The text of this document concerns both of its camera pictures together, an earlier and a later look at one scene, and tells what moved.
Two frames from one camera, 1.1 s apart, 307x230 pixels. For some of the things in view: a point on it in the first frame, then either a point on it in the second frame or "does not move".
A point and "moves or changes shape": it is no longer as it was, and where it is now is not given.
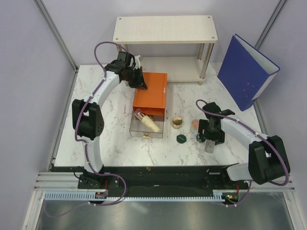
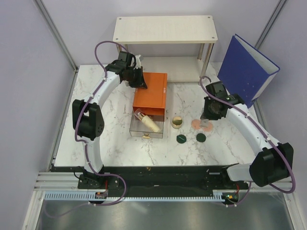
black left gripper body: x=134 y=78 does not move
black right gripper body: x=213 y=134 to x=208 y=111
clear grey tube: x=209 y=146 moves or changes shape
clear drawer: x=137 y=129 does not move
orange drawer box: x=151 y=101 does not move
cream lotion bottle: x=148 y=122 does not move
